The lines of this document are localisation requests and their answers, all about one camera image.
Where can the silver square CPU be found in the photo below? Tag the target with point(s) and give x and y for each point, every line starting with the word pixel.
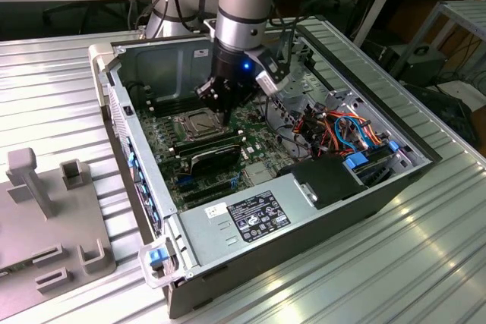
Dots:
pixel 205 126

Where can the black RAM slot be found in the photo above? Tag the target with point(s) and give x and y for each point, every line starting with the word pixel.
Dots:
pixel 167 99
pixel 212 148
pixel 167 109
pixel 212 139
pixel 212 143
pixel 167 102
pixel 167 106

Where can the CPU socket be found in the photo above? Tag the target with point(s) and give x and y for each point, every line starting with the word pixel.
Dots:
pixel 178 122

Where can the silver perforated drive cage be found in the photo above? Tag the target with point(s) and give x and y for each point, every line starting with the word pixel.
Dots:
pixel 300 92

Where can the green motherboard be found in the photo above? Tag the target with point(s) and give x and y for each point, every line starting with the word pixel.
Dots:
pixel 262 138

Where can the black graphics card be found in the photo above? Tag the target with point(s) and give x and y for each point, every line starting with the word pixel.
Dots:
pixel 216 161

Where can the silver chipset heatsink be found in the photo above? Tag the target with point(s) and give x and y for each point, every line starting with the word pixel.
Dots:
pixel 258 174

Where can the black plastic shroud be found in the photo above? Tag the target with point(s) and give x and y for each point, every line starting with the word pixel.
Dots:
pixel 330 183

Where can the hard disk in blue carrier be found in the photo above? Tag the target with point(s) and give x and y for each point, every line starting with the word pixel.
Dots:
pixel 357 161

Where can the grey power supply unit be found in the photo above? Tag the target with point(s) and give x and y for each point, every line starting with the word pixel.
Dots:
pixel 212 240

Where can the blue plastic clip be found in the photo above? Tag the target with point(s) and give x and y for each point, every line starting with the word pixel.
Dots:
pixel 393 146

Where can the open grey PC case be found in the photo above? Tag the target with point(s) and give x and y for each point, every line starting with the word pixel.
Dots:
pixel 341 225

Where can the black equipment box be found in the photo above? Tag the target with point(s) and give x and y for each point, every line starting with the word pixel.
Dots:
pixel 425 66

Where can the black bag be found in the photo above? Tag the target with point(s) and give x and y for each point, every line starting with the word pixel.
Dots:
pixel 444 111

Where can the grey metal shelf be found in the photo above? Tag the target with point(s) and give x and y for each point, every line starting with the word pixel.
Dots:
pixel 467 13

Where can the grey plastic parts rack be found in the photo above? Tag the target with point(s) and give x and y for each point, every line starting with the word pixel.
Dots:
pixel 38 225

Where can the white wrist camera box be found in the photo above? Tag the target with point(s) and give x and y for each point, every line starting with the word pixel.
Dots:
pixel 266 83

